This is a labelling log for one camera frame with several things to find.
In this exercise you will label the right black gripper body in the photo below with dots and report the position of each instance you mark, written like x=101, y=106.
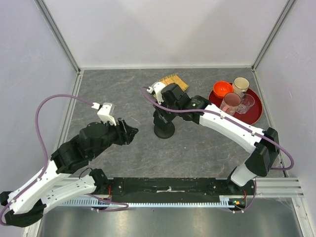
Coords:
x=166, y=104

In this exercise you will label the aluminium frame post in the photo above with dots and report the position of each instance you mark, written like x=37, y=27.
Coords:
x=57, y=33
x=273, y=33

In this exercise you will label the right aluminium frame post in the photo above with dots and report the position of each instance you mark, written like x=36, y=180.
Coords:
x=273, y=33

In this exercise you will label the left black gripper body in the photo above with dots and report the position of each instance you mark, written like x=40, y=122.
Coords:
x=116, y=135

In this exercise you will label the white ceramic mug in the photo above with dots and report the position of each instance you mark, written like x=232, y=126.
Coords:
x=240, y=86

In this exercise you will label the black smartphone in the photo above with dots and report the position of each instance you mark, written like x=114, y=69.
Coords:
x=161, y=123

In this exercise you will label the black phone stand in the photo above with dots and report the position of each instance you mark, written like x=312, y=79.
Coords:
x=163, y=135

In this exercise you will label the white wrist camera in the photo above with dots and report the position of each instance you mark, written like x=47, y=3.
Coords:
x=105, y=112
x=155, y=89

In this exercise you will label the red round tray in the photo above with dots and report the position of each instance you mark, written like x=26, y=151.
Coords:
x=251, y=116

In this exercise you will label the pink mug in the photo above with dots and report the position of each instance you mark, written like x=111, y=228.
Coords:
x=230, y=103

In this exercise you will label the orange bowl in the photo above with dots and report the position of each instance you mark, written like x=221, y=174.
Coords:
x=221, y=88

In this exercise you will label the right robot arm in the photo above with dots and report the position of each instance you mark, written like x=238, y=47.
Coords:
x=261, y=145

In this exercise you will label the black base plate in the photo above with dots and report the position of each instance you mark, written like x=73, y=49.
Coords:
x=174, y=189

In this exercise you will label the woven bamboo tray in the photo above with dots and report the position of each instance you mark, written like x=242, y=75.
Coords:
x=174, y=78

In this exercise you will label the clear glass cup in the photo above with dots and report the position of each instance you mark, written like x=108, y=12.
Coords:
x=247, y=101

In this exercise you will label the left aluminium frame post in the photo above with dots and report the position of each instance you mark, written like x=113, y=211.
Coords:
x=57, y=33

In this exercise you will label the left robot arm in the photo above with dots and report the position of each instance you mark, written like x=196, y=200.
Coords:
x=38, y=196

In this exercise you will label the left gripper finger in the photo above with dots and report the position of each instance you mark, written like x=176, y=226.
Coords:
x=129, y=130
x=129, y=137

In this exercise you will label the slotted cable duct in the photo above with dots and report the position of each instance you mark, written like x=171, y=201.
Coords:
x=87, y=201

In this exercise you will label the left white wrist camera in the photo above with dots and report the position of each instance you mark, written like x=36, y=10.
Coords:
x=105, y=112

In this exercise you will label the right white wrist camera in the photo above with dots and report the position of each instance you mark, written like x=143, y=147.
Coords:
x=155, y=89

